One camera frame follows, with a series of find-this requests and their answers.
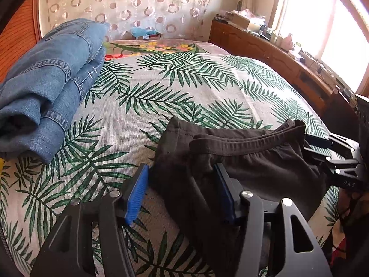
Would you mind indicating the circle pattern curtain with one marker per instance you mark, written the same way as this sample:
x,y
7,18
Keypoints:
x,y
138,3

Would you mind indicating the blue denim jeans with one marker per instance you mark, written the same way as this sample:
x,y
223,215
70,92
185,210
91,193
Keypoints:
x,y
49,86

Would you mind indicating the cardboard box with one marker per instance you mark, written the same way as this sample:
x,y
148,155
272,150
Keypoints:
x,y
245,21

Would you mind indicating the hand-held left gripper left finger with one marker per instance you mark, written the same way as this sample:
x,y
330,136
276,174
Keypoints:
x,y
135,193

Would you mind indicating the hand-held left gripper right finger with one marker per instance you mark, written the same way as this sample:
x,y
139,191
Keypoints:
x,y
226,196

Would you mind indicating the long wooden cabinet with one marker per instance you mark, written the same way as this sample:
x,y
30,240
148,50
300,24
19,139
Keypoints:
x,y
259,49

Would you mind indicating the bright window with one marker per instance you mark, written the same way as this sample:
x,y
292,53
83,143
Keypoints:
x,y
331,28

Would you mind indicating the floral blanket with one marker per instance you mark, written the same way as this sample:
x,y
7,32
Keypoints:
x,y
161,47

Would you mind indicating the black pants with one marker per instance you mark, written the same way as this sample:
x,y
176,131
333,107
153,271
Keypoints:
x,y
259,173

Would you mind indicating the wooden slatted panel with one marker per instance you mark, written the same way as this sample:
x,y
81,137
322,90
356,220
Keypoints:
x,y
17,34

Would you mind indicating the blue plastic bag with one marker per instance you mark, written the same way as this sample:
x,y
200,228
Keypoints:
x,y
144,32

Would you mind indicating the bed with palm-leaf sheet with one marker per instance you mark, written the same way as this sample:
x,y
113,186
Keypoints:
x,y
178,98

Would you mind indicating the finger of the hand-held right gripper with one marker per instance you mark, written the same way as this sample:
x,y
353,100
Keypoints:
x,y
320,142
331,161

